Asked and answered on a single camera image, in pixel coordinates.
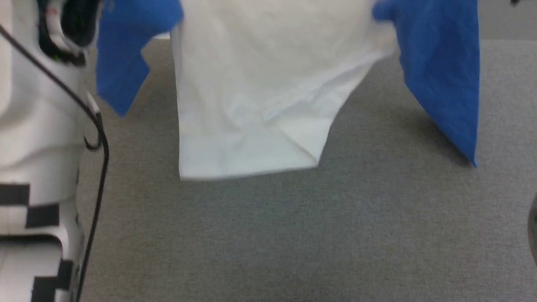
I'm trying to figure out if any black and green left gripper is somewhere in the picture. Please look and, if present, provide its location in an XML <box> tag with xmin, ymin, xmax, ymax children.
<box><xmin>37</xmin><ymin>0</ymin><xmax>102</xmax><ymax>67</ymax></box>

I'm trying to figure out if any white and blue t-shirt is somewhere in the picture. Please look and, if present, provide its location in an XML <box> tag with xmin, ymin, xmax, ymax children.
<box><xmin>96</xmin><ymin>0</ymin><xmax>481</xmax><ymax>182</ymax></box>

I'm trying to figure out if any grey fabric sofa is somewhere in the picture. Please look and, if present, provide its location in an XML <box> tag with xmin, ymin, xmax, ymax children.
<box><xmin>0</xmin><ymin>38</ymin><xmax>537</xmax><ymax>302</ymax></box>

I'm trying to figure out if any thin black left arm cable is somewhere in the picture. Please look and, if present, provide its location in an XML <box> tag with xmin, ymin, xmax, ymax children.
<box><xmin>0</xmin><ymin>23</ymin><xmax>110</xmax><ymax>302</ymax></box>

